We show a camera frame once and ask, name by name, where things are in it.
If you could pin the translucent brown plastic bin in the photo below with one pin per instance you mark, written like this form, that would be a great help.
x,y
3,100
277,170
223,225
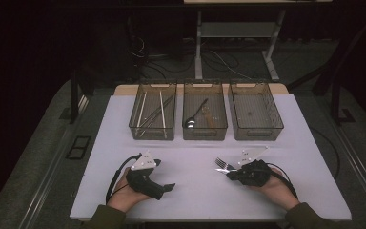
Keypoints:
x,y
154,135
203,135
257,133

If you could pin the aluminium rail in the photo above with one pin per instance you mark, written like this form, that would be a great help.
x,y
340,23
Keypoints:
x,y
46,179
362,168

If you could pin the person's right hand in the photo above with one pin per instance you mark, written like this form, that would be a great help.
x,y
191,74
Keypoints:
x,y
279,191

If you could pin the person's left hand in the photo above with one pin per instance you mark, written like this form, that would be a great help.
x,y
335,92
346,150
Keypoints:
x,y
124,197

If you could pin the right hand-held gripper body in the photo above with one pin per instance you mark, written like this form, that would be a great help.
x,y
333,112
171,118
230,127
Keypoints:
x,y
254,175

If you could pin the grey metal desk frame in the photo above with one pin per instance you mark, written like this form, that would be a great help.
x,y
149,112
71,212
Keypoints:
x,y
235,29

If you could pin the black metal stand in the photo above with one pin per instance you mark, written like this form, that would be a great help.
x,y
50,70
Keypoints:
x,y
335,101

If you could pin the white table board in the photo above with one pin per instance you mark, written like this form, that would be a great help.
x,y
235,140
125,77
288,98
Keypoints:
x,y
197,191

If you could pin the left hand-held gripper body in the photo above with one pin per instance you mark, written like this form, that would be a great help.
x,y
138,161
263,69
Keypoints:
x,y
143,183

